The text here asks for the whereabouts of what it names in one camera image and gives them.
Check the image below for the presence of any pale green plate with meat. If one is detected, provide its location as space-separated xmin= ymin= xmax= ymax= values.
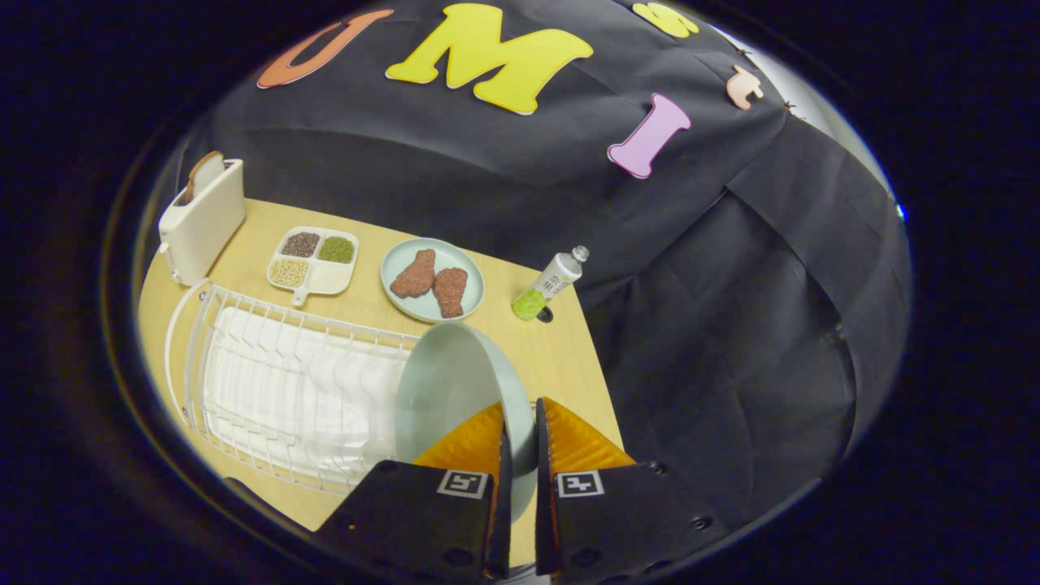
xmin=380 ymin=237 xmax=486 ymax=324

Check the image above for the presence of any clear bottle with green drink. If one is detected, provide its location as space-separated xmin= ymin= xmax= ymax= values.
xmin=511 ymin=245 xmax=591 ymax=322

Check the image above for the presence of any white wire dish rack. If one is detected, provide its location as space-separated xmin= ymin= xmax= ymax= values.
xmin=164 ymin=279 xmax=423 ymax=496

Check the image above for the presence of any white divided grain tray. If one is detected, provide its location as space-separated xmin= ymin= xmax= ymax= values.
xmin=266 ymin=226 xmax=360 ymax=307

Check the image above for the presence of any toast bread slice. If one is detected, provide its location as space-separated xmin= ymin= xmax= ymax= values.
xmin=184 ymin=150 xmax=226 ymax=204

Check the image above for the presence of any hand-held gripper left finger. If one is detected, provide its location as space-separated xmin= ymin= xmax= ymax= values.
xmin=313 ymin=401 xmax=513 ymax=582

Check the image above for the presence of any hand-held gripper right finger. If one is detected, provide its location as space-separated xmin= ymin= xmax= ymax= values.
xmin=534 ymin=396 xmax=732 ymax=579

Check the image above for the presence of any white toaster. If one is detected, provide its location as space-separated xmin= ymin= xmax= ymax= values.
xmin=158 ymin=158 xmax=247 ymax=287

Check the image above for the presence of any brown fried meat piece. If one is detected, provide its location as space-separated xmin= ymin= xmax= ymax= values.
xmin=390 ymin=249 xmax=437 ymax=299
xmin=433 ymin=267 xmax=470 ymax=319

